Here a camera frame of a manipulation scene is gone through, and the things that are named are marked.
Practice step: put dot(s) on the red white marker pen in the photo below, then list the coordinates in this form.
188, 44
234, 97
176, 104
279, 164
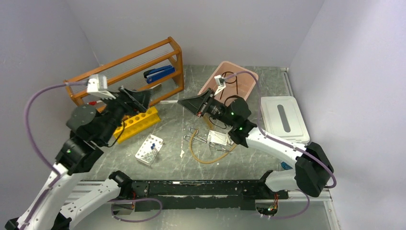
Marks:
92, 103

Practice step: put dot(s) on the blue black stapler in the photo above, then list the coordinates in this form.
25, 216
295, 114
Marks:
154, 75

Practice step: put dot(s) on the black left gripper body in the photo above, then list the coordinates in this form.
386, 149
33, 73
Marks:
119, 107

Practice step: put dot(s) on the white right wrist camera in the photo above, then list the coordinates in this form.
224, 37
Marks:
221, 84

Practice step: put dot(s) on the blue white round container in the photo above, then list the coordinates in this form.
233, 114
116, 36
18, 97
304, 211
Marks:
285, 166

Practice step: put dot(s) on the white test tube rack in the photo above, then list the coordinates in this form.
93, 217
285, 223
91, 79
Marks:
142, 153

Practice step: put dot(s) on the pink plastic bin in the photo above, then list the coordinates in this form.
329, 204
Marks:
245, 81

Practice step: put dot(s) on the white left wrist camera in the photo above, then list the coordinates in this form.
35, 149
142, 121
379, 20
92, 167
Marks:
97, 86

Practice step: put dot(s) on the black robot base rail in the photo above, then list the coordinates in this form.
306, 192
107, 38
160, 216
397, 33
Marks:
241, 194

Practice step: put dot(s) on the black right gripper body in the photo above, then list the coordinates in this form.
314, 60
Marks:
213, 108

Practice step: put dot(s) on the orange wooden shelf rack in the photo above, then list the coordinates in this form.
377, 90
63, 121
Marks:
128, 71

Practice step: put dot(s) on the white wire gauze square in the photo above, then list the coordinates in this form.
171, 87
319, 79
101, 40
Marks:
218, 138

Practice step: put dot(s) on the yellow rubber tubing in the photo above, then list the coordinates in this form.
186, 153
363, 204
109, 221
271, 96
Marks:
204, 154

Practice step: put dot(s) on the test tube in rack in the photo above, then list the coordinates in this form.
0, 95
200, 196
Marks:
152, 154

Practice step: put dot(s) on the black wire tripod stand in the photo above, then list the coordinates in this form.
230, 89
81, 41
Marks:
224, 74

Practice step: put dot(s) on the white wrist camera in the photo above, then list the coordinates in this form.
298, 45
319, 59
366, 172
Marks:
97, 86
221, 84

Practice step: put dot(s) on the brown bristle tube brush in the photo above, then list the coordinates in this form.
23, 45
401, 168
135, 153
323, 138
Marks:
208, 122

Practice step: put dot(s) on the white plastic bin lid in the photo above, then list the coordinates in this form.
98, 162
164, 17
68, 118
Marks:
282, 117

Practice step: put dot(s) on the yellow foam tray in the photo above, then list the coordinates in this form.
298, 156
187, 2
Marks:
134, 125

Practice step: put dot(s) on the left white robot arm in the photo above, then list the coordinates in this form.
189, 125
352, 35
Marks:
90, 132

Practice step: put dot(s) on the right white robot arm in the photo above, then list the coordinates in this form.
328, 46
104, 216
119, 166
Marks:
311, 169

